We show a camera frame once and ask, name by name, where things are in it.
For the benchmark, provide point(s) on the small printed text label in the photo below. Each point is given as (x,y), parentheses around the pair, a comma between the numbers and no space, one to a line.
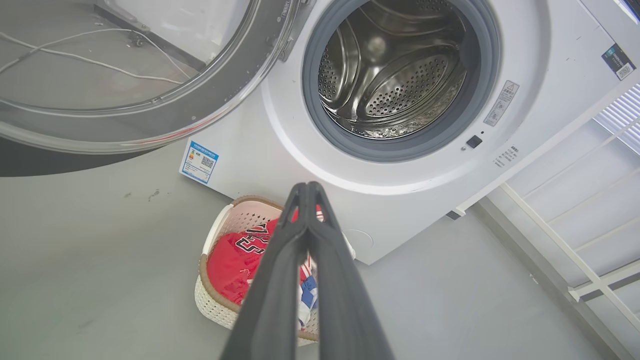
(506,156)

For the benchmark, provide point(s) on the grey warning sticker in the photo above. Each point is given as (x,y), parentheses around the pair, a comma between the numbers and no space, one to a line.
(501,102)

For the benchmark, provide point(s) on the white metal rack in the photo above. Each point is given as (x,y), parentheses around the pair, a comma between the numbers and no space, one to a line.
(550,233)

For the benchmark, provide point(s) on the round black glass washer door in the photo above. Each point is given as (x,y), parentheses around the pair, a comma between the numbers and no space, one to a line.
(210,100)

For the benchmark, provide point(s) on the round white filter cover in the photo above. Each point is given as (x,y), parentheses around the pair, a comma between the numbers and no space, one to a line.
(362,242)

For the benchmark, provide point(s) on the dark QR code sticker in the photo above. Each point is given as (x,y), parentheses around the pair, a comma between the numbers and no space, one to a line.
(618,61)

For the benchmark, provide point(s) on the cream plastic laundry basket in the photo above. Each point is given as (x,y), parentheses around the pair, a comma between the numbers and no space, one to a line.
(210,300)

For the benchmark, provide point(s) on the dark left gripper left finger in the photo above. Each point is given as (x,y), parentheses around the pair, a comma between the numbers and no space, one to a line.
(275,300)

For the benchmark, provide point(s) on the blue and white striped garment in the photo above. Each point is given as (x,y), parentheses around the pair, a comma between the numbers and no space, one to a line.
(309,295)

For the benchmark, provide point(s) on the red basketball jersey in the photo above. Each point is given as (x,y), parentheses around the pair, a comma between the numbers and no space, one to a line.
(230,265)

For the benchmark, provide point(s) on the blue energy label sticker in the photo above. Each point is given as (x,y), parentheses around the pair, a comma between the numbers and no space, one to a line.
(200,162)

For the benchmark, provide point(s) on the white front-load washing machine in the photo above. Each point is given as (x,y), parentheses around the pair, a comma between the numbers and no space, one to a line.
(240,150)

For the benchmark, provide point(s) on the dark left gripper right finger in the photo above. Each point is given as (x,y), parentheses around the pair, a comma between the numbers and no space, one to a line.
(335,300)

